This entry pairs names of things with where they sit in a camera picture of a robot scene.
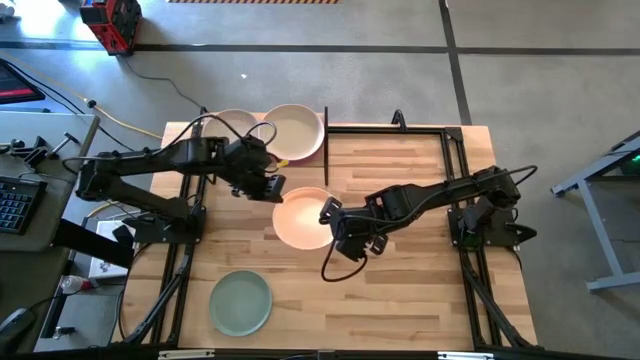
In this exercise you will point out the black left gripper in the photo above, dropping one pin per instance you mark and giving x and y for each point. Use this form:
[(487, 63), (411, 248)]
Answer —
[(247, 165)]

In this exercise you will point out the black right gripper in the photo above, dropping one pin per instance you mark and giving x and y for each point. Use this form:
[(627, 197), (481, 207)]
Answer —
[(357, 235)]

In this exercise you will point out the pale peach plate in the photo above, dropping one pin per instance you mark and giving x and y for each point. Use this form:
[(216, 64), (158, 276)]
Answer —
[(300, 222)]

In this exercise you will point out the large beige plate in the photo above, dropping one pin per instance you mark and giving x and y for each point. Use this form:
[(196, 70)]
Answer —
[(295, 132)]

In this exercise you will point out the grey-beige plate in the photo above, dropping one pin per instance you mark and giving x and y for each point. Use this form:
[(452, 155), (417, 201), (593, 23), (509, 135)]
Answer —
[(235, 122)]

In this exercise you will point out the sage green plate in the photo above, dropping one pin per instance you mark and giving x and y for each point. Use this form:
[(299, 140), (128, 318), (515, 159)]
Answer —
[(240, 303)]

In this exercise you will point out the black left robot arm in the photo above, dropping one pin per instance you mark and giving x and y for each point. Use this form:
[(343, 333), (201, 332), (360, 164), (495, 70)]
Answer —
[(150, 160)]

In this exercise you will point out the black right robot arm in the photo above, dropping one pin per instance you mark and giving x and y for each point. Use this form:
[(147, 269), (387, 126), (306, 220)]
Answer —
[(430, 195)]

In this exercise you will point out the yellow tag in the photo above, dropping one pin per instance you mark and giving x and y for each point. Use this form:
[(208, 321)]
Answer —
[(282, 163)]

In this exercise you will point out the white cardboard box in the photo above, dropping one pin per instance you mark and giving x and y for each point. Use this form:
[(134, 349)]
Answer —
[(112, 272)]

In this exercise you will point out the black flat bar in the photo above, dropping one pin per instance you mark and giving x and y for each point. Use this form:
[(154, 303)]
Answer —
[(90, 243)]

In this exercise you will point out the clear bottle with red cap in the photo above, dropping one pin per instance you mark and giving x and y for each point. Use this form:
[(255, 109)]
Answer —
[(72, 285)]

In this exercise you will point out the red and black tool box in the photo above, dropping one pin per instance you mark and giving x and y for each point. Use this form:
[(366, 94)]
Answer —
[(112, 22)]

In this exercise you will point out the black desk clamp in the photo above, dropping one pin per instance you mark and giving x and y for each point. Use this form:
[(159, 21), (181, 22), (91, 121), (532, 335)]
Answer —
[(36, 152)]

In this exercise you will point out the grey desk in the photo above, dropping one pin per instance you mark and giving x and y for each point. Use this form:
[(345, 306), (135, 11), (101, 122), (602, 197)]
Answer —
[(30, 125)]

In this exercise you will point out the black keyboard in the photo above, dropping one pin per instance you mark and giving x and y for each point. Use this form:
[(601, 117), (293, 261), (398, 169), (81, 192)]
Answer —
[(17, 205)]

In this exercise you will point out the black computer mouse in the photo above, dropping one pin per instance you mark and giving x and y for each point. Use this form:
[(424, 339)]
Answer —
[(15, 327)]

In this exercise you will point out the black aluminium rig frame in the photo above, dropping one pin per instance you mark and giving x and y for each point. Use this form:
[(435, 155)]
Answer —
[(385, 130)]

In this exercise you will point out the silver metal bracket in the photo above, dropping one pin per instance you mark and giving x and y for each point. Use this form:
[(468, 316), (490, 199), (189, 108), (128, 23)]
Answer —
[(187, 354), (465, 355)]

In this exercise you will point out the grey metal table frame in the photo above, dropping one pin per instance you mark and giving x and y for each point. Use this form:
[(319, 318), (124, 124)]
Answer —
[(612, 282)]

